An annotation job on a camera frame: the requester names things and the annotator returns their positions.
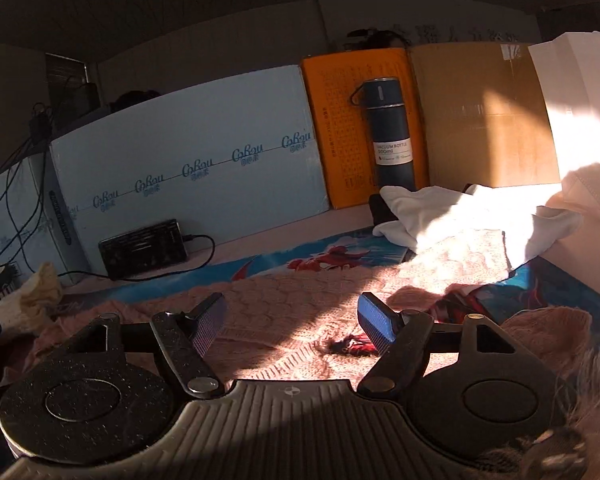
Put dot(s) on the blue vacuum bottle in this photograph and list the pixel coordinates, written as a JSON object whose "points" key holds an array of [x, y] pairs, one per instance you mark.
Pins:
{"points": [[385, 109]]}

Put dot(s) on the light blue foam board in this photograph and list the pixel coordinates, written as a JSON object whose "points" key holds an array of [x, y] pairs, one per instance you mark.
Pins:
{"points": [[228, 159]]}

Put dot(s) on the white cloth bag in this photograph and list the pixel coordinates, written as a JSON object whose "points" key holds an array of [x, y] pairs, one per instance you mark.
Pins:
{"points": [[425, 218]]}

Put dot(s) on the white face mask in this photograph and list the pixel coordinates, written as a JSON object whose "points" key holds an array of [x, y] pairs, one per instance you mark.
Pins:
{"points": [[579, 187]]}

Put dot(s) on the white paper bag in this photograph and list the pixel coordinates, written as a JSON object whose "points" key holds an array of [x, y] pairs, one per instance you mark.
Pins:
{"points": [[568, 70]]}

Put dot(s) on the orange board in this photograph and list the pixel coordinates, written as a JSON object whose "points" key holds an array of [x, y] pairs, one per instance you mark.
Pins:
{"points": [[341, 128]]}

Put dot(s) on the pink knitted sweater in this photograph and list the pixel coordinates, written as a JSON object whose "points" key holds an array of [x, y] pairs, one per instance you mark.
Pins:
{"points": [[298, 325]]}

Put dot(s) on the colourful printed storage bag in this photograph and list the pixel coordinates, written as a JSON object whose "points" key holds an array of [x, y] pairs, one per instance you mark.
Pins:
{"points": [[537, 284]]}

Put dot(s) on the brown cardboard sheet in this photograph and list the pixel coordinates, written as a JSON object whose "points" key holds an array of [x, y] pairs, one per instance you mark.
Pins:
{"points": [[483, 115]]}

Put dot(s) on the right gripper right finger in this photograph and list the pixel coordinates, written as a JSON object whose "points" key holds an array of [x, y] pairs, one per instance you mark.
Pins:
{"points": [[400, 339]]}

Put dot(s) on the black power strip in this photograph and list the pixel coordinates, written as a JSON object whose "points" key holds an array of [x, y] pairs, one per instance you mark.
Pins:
{"points": [[146, 249]]}

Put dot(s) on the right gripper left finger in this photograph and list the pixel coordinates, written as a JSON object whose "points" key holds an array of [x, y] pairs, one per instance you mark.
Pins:
{"points": [[184, 338]]}

